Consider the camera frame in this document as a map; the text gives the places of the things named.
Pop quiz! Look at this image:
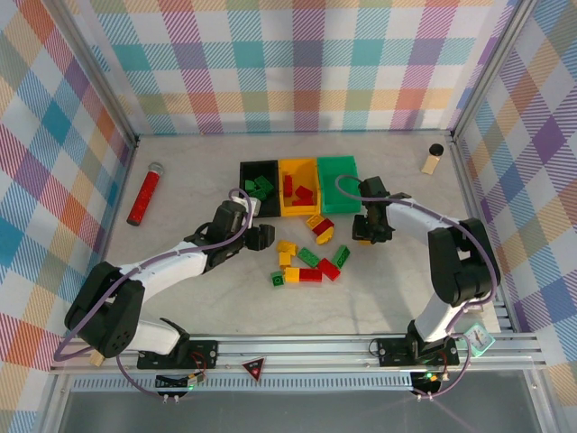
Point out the red tube with silver cap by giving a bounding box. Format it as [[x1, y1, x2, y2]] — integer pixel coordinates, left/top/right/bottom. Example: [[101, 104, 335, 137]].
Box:
[[126, 161, 164, 226]]

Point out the controller board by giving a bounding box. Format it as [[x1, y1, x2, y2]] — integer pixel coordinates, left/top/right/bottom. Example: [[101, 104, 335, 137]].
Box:
[[409, 369, 445, 392], [155, 372, 208, 390]]

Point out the yellow plastic bin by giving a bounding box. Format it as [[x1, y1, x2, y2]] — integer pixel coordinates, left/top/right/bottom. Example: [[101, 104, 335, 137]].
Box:
[[277, 156, 322, 218]]

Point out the aluminium side rail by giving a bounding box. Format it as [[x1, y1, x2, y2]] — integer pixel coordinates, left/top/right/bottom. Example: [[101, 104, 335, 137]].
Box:
[[448, 133, 519, 337], [44, 137, 141, 373]]

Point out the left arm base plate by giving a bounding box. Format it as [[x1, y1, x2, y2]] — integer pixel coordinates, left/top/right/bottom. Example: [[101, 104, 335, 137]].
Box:
[[137, 338, 220, 372]]

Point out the slotted cable duct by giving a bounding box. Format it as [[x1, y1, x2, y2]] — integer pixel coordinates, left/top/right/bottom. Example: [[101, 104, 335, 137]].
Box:
[[71, 377, 416, 392]]

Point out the black plastic bin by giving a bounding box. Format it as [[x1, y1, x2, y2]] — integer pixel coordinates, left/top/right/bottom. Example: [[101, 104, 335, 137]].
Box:
[[238, 158, 280, 218]]

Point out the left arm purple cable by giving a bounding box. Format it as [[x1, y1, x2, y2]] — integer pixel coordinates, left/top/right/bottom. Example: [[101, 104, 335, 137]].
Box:
[[56, 188, 252, 401]]

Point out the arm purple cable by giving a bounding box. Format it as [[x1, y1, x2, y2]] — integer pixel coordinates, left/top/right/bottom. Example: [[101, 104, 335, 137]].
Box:
[[335, 174, 502, 401], [56, 188, 252, 401]]

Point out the teal square clock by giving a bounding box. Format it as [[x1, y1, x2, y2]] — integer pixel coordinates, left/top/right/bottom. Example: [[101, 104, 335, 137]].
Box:
[[463, 325, 497, 357]]

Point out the left controller board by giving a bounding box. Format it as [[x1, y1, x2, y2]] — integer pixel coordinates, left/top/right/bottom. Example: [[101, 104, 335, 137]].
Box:
[[155, 372, 208, 390]]

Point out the aluminium frame post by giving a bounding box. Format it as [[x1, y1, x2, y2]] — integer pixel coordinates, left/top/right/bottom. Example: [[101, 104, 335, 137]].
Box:
[[52, 0, 141, 148], [448, 0, 540, 141]]

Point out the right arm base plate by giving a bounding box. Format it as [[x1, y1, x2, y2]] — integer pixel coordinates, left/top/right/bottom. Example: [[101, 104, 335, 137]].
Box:
[[377, 336, 461, 367]]

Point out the red triangle sign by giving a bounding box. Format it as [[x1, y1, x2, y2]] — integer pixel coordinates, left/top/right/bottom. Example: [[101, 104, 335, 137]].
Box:
[[241, 355, 268, 383]]

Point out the right controller board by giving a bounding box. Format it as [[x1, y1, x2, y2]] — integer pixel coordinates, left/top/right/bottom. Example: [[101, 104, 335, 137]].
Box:
[[409, 369, 445, 392]]

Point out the wooden block with black knob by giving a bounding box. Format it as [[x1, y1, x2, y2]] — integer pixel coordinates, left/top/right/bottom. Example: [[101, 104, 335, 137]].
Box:
[[422, 143, 445, 175]]

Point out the green plastic bin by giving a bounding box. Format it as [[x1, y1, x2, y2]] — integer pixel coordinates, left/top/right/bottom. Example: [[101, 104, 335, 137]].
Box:
[[316, 154, 362, 216]]

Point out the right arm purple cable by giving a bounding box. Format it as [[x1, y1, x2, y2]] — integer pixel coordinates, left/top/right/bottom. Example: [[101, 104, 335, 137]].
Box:
[[335, 174, 502, 401]]

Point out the aluminium mounting rail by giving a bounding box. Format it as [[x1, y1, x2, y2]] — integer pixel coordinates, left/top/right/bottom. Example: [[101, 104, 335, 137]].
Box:
[[49, 333, 545, 375]]

